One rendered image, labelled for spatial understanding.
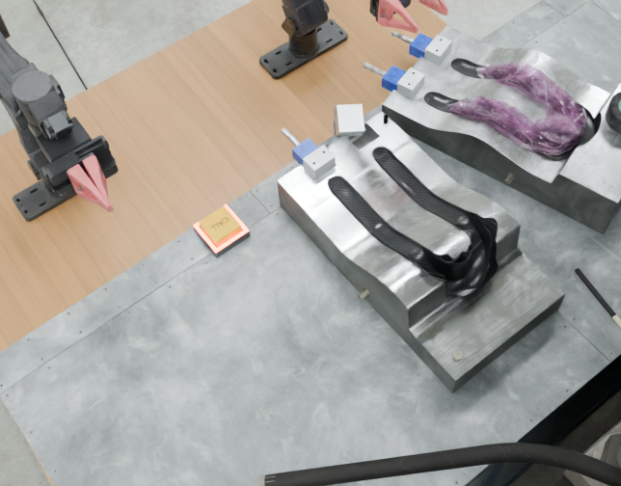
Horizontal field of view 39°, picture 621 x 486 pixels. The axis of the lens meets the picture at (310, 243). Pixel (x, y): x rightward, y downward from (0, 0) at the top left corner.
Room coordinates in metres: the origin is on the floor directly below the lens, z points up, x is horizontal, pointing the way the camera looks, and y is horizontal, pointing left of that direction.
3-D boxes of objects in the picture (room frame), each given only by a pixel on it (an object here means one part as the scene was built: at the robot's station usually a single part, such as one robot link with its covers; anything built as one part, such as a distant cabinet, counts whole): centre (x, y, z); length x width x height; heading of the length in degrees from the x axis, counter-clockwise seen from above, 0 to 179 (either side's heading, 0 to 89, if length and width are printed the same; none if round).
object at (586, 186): (1.07, -0.44, 0.86); 0.50 x 0.26 x 0.11; 51
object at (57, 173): (0.73, 0.32, 1.20); 0.09 x 0.07 x 0.07; 32
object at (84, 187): (0.74, 0.30, 1.20); 0.09 x 0.07 x 0.07; 32
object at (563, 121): (1.07, -0.44, 0.90); 0.26 x 0.18 x 0.08; 51
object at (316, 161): (1.00, 0.00, 0.89); 0.13 x 0.05 x 0.05; 34
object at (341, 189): (0.82, -0.19, 0.92); 0.35 x 0.16 x 0.09; 34
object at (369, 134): (1.02, -0.12, 0.87); 0.05 x 0.05 x 0.04; 34
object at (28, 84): (0.88, 0.39, 1.24); 0.12 x 0.09 x 0.12; 32
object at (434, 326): (0.80, -0.19, 0.87); 0.50 x 0.26 x 0.14; 34
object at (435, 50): (1.28, -0.26, 0.86); 0.13 x 0.05 x 0.05; 51
